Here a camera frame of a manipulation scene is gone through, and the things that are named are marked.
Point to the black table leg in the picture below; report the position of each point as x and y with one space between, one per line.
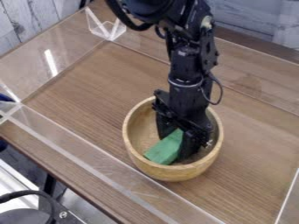
49 184

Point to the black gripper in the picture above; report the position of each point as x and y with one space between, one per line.
180 109

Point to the brown wooden bowl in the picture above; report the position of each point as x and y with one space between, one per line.
133 140

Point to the green rectangular block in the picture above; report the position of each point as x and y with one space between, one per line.
164 151

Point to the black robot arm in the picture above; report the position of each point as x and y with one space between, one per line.
184 23

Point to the grey metal base plate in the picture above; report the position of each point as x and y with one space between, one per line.
54 213

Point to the clear acrylic enclosure wall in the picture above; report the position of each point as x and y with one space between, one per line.
74 85

